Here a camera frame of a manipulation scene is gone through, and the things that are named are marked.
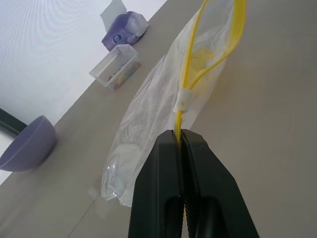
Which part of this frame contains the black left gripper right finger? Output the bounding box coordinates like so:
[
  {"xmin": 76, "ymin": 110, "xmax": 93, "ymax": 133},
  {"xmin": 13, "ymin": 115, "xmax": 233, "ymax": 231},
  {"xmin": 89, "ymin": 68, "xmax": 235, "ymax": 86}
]
[{"xmin": 179, "ymin": 128, "xmax": 260, "ymax": 238}]

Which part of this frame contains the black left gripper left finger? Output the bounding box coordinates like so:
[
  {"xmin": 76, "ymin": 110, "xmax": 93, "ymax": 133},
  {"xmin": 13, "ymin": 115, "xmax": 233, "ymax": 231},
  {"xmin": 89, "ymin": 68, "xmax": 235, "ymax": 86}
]
[{"xmin": 128, "ymin": 129, "xmax": 185, "ymax": 238}]

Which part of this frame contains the clear yellow-zip plastic bag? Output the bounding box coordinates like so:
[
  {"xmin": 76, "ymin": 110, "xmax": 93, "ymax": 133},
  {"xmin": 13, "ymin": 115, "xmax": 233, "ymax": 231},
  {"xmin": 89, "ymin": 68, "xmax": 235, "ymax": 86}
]
[{"xmin": 101, "ymin": 0, "xmax": 247, "ymax": 207}]

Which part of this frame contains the clear plastic storage box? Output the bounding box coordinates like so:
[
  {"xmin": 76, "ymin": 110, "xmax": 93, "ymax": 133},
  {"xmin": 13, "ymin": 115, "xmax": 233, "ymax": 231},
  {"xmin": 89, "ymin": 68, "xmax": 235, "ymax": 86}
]
[{"xmin": 89, "ymin": 44, "xmax": 142, "ymax": 90}]

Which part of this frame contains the purple plastic bowl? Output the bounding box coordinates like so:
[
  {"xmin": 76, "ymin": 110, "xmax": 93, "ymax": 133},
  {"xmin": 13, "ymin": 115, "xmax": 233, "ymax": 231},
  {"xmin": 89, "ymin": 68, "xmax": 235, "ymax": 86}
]
[{"xmin": 0, "ymin": 115, "xmax": 56, "ymax": 172}]

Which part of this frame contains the purple tissue pack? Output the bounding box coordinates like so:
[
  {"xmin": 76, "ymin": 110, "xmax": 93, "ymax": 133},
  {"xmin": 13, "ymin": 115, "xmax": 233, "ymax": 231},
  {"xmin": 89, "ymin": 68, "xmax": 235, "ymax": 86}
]
[{"xmin": 100, "ymin": 0, "xmax": 150, "ymax": 52}]

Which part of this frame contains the dark green strap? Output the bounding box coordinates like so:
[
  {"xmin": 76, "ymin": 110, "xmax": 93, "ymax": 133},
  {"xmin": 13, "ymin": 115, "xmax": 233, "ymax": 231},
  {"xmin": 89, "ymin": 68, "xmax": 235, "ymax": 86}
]
[{"xmin": 0, "ymin": 108, "xmax": 27, "ymax": 138}]

